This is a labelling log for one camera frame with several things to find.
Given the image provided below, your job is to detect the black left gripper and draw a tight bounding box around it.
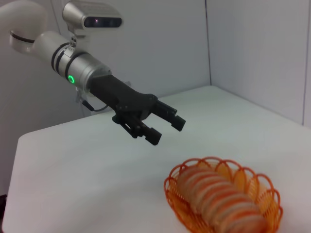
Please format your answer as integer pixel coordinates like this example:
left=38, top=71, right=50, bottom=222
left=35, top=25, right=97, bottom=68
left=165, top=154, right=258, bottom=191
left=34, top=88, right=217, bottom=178
left=89, top=74, right=187, bottom=147

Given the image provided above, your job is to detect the striped orange bread loaf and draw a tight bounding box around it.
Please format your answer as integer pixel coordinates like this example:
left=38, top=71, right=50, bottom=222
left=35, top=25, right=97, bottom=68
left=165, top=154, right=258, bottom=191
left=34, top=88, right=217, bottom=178
left=175, top=166, right=268, bottom=233

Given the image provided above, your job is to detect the orange wire basket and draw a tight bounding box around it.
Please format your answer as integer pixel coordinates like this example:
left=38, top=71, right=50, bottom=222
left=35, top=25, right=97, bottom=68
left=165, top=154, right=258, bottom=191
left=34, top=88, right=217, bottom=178
left=163, top=156, right=284, bottom=233

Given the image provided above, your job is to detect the dark background object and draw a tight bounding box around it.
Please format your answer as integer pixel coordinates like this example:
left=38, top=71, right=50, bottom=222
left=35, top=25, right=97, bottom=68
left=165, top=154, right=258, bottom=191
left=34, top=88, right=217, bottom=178
left=0, top=193, right=8, bottom=220

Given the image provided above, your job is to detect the grey left arm cable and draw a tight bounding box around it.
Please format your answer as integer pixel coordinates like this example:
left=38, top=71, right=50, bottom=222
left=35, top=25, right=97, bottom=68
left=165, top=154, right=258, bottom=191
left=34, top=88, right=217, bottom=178
left=74, top=87, right=115, bottom=113

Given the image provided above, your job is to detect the silver depth camera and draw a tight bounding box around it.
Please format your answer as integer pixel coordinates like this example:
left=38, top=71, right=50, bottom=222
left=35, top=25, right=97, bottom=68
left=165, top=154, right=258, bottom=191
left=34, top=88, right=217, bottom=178
left=62, top=0, right=124, bottom=37

